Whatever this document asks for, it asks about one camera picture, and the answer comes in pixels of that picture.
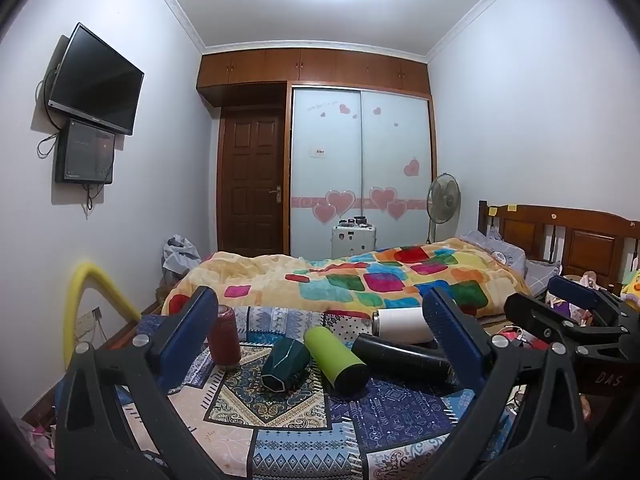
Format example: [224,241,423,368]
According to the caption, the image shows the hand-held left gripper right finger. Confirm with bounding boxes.
[422,287,589,480]

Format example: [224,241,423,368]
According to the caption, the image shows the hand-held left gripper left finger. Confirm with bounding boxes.
[54,285,227,480]

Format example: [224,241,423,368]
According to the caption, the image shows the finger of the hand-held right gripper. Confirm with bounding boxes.
[547,275,640,332]
[504,292,633,361]

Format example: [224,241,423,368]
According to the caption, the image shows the red metal cup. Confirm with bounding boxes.
[207,304,243,371]

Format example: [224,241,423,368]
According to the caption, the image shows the white tumbler cup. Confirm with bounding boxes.
[371,307,436,345]

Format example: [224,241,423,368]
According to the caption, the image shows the black tumbler cup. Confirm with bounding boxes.
[351,333,459,397]

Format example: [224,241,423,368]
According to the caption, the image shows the dark green faceted cup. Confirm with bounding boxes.
[260,336,312,407]

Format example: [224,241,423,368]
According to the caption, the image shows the lime green tumbler cup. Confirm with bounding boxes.
[303,326,371,409]

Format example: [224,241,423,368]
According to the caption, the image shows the grey checked pillow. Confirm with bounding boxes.
[524,258,562,297]

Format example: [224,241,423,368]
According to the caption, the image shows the wooden bed headboard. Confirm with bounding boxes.
[477,200,640,292]

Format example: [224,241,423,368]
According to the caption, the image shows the yellow plush toy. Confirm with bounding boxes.
[621,266,640,312]

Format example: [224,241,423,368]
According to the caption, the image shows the grey plastic bag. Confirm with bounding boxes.
[160,234,203,282]

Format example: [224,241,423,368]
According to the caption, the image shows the light printed pillow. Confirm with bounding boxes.
[459,230,529,281]

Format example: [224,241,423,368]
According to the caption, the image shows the yellow foam tube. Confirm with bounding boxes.
[63,259,144,369]

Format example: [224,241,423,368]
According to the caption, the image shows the colourful patchwork blanket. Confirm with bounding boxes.
[161,237,534,322]

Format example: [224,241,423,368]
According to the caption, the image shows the white hard case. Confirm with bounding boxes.
[331,216,377,262]

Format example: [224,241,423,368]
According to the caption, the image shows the standing electric fan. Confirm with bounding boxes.
[425,173,462,245]

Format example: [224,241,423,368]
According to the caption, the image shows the patterned blue mat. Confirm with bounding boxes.
[112,305,518,480]

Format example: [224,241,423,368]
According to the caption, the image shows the brown wooden door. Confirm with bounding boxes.
[218,105,287,259]

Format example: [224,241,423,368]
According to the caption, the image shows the frosted sliding wardrobe with hearts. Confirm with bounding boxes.
[289,84,434,262]

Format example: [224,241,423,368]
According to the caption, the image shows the brown overhead cabinets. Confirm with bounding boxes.
[196,47,432,109]

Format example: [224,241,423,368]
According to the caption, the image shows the wall power socket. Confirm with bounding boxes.
[74,306,104,342]

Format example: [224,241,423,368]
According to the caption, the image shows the small black wall monitor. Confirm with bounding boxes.
[55,119,116,185]

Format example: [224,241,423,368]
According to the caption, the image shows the black television cable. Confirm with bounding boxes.
[34,35,68,160]

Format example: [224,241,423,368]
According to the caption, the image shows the wall-mounted black television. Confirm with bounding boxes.
[47,22,145,136]

